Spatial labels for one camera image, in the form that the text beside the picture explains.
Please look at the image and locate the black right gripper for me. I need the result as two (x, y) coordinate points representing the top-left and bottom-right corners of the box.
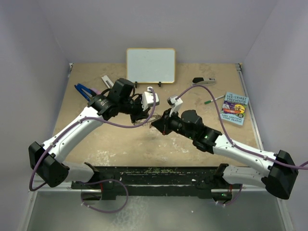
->
(152, 108), (195, 140)

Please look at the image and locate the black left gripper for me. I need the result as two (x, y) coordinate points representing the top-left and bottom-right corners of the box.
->
(119, 94), (151, 124)

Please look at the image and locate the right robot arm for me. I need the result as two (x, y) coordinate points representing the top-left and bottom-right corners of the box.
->
(151, 110), (298, 200)

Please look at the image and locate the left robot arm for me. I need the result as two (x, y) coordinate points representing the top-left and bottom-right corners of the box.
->
(28, 78), (159, 189)

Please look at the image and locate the pink eraser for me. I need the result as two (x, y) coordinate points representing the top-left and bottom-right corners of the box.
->
(92, 89), (102, 94)

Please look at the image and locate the green whiteboard marker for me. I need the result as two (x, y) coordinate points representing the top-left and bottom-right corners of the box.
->
(204, 95), (225, 104)

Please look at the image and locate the blue stapler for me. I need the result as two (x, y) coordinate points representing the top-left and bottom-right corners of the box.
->
(74, 83), (96, 102)

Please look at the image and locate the small whiteboard on stand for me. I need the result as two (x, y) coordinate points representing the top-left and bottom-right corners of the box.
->
(126, 48), (176, 84)

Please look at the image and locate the black and grey stapler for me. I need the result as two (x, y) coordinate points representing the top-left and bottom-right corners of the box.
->
(192, 77), (216, 86)

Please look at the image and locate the blue treehouse book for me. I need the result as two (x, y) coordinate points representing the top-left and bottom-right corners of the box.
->
(220, 92), (249, 126)

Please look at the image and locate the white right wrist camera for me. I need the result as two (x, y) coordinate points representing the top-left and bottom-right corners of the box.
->
(167, 95), (183, 117)

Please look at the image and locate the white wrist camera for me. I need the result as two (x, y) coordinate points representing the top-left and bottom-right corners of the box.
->
(167, 95), (183, 117)
(141, 87), (160, 112)

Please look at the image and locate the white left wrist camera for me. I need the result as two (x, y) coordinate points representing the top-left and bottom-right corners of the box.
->
(141, 87), (160, 112)

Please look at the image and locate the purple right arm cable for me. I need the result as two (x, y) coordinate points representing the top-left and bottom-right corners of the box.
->
(174, 84), (308, 169)

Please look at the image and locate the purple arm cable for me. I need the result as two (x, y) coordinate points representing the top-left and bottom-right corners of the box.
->
(28, 87), (156, 192)
(174, 84), (308, 169)

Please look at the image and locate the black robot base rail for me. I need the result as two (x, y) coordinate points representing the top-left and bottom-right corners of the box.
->
(71, 164), (240, 202)

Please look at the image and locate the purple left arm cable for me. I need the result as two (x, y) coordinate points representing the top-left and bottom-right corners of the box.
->
(28, 87), (156, 192)

